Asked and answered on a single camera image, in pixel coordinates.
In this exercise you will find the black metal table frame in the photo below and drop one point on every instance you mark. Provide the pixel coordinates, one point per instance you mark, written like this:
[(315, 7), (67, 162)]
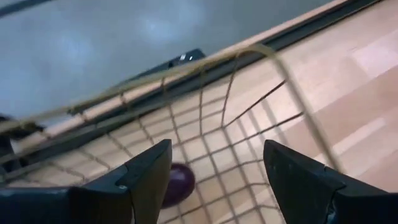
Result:
[(311, 26)]

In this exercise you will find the long purple eggplant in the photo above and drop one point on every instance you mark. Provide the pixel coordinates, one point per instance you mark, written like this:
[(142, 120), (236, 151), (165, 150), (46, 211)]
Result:
[(180, 183)]

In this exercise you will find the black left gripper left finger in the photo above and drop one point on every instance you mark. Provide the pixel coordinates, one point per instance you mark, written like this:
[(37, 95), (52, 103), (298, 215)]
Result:
[(93, 202)]

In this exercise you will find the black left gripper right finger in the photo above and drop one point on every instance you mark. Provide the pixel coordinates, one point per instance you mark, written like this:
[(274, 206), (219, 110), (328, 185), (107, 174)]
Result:
[(311, 193)]

